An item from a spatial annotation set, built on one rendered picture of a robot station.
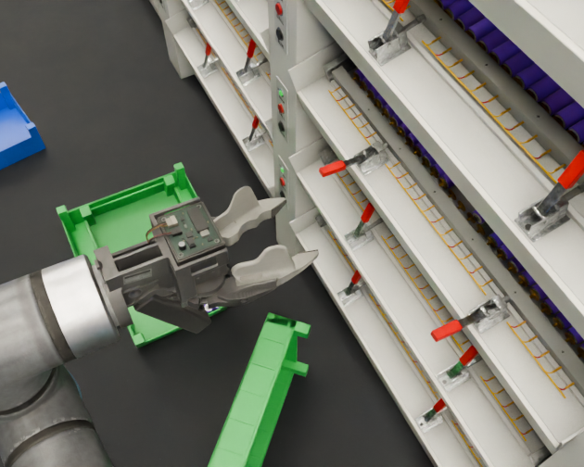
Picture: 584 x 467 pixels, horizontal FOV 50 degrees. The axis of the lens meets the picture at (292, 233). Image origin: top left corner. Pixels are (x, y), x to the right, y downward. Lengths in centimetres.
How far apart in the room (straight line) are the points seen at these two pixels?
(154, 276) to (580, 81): 39
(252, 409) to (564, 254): 62
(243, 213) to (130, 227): 75
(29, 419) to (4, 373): 8
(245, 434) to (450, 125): 61
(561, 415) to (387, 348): 47
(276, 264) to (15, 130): 128
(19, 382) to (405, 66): 51
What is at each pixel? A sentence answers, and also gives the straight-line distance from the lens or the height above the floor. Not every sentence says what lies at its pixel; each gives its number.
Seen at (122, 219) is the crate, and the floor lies 11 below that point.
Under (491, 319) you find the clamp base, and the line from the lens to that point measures 76.
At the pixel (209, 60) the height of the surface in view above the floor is 19.
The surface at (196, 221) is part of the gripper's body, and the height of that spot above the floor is 73.
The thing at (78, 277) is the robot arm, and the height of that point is 73.
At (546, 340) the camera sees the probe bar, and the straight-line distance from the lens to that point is 76.
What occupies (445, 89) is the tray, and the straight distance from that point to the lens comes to 71.
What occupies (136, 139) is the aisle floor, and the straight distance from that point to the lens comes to 170.
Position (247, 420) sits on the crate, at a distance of 107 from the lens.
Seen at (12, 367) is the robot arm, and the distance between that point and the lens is 61.
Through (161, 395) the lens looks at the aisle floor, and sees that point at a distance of 132.
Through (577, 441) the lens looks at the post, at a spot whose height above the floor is 59.
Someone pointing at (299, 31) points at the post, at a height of 65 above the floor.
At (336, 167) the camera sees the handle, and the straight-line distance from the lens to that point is 85.
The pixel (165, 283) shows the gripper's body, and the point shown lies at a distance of 63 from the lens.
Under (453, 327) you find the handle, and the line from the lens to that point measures 74.
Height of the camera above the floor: 122
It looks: 56 degrees down
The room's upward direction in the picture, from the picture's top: straight up
